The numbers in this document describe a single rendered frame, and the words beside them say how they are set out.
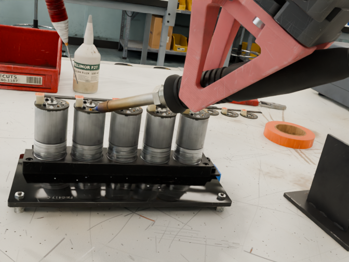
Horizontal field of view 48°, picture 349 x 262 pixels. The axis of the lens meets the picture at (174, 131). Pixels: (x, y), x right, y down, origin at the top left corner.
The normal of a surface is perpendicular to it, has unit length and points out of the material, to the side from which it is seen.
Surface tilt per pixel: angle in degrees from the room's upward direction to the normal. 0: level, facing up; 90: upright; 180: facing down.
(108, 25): 90
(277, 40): 108
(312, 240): 0
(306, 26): 90
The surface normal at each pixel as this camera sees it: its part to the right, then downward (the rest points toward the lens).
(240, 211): 0.15, -0.92
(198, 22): -0.67, 0.46
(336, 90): -0.94, -0.01
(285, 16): -0.52, 0.24
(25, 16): 0.24, 0.39
